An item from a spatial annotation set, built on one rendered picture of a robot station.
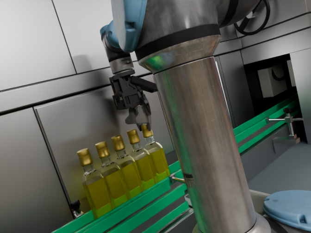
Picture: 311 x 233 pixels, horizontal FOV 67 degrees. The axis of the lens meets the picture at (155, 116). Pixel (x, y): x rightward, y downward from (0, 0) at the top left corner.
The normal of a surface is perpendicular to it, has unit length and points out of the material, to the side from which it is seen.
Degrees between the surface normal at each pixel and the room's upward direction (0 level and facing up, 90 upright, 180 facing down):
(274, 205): 9
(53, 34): 90
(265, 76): 90
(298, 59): 90
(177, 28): 89
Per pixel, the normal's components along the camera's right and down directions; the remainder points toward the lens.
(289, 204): -0.18, -0.98
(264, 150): 0.56, -0.04
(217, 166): 0.05, 0.11
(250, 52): -0.78, 0.31
